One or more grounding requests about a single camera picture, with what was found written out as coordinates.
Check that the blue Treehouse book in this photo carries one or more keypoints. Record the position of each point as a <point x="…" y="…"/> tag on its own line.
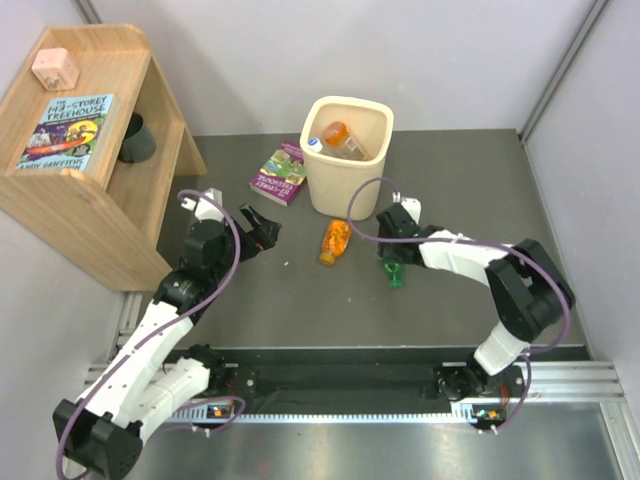
<point x="70" y="133"/>

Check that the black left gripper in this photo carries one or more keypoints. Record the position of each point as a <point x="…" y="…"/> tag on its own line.
<point x="263" y="237"/>

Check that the pink cube block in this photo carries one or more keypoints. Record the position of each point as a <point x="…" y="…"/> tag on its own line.
<point x="56" y="69"/>

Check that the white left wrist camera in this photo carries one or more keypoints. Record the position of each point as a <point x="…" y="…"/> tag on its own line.
<point x="204" y="209"/>

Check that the cream plastic bin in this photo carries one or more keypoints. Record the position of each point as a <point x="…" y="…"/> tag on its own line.
<point x="338" y="187"/>

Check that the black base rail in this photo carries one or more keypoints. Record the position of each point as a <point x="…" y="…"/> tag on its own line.
<point x="341" y="380"/>

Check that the aluminium corner post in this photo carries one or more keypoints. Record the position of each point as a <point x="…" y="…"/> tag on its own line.
<point x="578" y="41"/>

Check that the orange bottle white cap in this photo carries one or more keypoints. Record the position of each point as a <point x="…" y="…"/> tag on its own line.
<point x="339" y="142"/>

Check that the small orange bottle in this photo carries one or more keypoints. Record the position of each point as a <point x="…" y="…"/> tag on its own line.
<point x="335" y="242"/>

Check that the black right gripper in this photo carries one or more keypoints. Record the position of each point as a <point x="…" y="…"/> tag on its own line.
<point x="385" y="253"/>

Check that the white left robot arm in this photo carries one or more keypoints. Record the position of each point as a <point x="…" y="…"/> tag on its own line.
<point x="105" y="429"/>

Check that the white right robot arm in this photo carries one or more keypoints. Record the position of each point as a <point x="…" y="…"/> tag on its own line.
<point x="529" y="292"/>

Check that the wooden shelf unit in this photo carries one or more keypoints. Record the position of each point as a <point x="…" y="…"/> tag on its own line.
<point x="107" y="222"/>

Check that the dark grey cup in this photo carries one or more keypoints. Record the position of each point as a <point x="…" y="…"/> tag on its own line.
<point x="138" y="144"/>

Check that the green plastic bottle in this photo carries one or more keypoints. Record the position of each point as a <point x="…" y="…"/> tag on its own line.
<point x="395" y="273"/>

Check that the purple Treehouse book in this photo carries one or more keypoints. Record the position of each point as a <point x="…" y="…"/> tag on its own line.
<point x="282" y="176"/>

